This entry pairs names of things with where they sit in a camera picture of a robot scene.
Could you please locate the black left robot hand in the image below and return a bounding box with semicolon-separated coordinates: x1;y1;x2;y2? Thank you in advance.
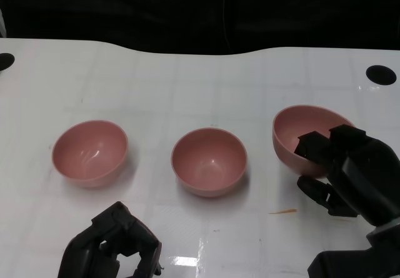
56;201;163;278

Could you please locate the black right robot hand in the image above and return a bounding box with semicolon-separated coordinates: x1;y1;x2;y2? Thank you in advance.
293;124;400;229

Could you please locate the pink plastic bowl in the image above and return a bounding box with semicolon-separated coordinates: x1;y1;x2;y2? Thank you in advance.
272;104;356;179
171;127;249;197
51;119;129;189

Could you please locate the black backdrop cloth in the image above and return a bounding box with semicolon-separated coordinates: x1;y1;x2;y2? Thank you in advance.
0;0;400;56

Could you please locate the black round cable grommet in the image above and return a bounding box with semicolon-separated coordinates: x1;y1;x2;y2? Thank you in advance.
365;64;397;86
0;53;16;72

